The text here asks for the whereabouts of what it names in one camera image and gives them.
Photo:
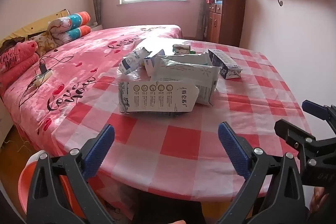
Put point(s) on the dark brown cloth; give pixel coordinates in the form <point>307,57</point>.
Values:
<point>10,43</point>

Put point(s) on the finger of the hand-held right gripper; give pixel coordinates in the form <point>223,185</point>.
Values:
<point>313,108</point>
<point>288,130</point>

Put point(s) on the dark blue carton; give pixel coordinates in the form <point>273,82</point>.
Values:
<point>223,64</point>

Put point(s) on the rolled colourful quilt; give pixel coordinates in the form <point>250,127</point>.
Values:
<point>71,27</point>

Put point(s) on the white milk carton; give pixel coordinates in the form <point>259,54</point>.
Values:
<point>157,98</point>

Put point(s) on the black charger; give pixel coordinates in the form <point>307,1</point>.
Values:
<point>42,67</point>

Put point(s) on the folded pink lettered blanket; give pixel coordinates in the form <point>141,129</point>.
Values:
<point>15,64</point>

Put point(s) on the cartoon printed snack packet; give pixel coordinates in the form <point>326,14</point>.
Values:
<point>181,49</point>

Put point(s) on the golden floral pillow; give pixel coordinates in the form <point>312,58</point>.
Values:
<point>43,43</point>

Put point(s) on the white printed plastic bag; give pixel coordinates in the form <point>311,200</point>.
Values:
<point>32,157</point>

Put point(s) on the person's right hand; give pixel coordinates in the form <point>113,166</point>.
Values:
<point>319,197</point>

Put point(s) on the white power strip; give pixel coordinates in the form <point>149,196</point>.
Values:
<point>43,77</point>

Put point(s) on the wooden cabinet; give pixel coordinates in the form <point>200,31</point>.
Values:
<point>228,22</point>

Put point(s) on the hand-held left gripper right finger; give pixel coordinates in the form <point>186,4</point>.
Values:
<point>233,150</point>

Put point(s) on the bed with pink blanket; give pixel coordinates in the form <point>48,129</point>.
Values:
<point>86,56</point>

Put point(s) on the orange plastic bucket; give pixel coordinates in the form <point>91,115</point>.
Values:
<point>23,187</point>

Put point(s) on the pink checkered tablecloth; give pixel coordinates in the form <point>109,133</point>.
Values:
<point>183,140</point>

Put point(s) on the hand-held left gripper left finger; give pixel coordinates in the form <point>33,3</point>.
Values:
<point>101,150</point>

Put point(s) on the yellow starred cloth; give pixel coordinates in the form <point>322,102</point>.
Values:
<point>34,26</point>

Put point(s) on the small blue white carton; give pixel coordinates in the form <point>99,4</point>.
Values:
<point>152,64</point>

